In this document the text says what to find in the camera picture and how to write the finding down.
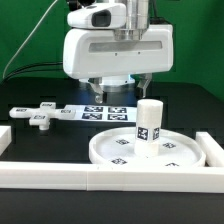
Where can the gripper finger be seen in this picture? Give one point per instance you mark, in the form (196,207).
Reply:
(95,85)
(144,81)

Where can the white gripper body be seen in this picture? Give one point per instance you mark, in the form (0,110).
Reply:
(96,53)

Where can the white cross-shaped table base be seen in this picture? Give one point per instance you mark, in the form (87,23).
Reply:
(42,115)

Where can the white round table top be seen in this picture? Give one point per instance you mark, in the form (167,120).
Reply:
(116,147)

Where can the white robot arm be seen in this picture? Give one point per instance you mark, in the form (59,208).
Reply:
(137,23)

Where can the white marker sheet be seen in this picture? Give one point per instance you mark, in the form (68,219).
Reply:
(103,113)

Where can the black camera stand pole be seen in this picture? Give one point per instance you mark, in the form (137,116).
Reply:
(73,5)

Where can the white left fence rail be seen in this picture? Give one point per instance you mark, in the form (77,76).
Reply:
(5,138)

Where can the white fence rail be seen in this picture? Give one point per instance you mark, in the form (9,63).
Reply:
(214,152)
(5,138)
(90,177)

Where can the white right fence rail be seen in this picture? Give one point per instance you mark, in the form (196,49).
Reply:
(214,152)

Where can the white front fence rail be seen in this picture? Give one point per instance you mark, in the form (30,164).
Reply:
(90,177)

